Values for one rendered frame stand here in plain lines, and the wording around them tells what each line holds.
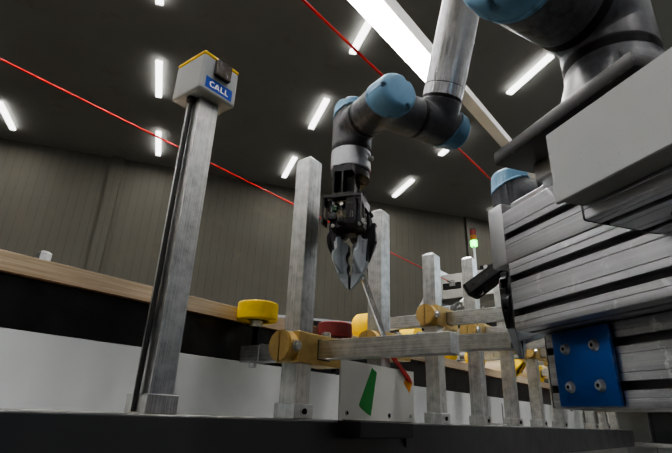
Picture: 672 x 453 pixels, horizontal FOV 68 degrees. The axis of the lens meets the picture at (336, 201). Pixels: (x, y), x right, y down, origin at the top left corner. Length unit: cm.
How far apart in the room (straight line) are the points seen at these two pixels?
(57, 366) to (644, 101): 79
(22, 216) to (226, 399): 1323
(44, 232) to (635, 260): 1365
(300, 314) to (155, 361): 28
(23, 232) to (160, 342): 1335
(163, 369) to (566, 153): 52
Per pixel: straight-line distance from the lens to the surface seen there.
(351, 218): 84
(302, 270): 88
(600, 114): 45
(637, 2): 75
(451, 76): 96
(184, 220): 72
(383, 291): 108
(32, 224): 1403
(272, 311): 99
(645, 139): 42
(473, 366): 150
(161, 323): 68
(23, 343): 84
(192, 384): 98
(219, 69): 82
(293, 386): 85
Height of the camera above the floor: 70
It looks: 24 degrees up
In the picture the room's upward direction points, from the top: 2 degrees clockwise
